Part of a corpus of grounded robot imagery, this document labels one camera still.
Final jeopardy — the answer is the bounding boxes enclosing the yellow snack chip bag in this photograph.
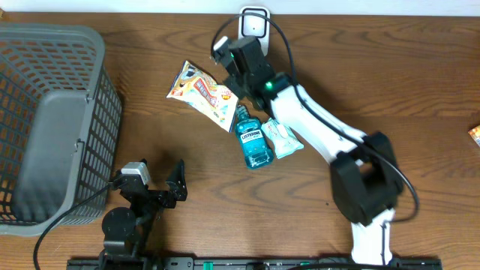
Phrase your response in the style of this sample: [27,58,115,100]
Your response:
[166,61,239,132]

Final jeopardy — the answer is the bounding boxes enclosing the blue Listerine mouthwash bottle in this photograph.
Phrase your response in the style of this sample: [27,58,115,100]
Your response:
[235,105,274,170]

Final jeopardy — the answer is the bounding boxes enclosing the mint green snack packet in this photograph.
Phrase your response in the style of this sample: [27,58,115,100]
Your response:
[262,118,304,159]

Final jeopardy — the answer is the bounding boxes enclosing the small orange snack packet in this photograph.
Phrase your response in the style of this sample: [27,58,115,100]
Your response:
[468,125,480,146]

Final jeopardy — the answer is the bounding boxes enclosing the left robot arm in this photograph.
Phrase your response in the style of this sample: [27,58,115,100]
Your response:
[98,159,188,269]

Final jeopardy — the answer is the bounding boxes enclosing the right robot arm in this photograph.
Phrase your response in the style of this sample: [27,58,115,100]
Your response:
[211,36,405,266]

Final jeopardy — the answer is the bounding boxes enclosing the white barcode scanner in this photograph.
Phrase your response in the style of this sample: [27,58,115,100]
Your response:
[238,6,271,56]

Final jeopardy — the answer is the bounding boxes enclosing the grey plastic basket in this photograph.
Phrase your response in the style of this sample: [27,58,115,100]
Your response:
[1,22,122,237]

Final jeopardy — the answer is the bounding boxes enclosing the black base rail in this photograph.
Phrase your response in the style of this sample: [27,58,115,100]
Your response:
[66,255,444,270]

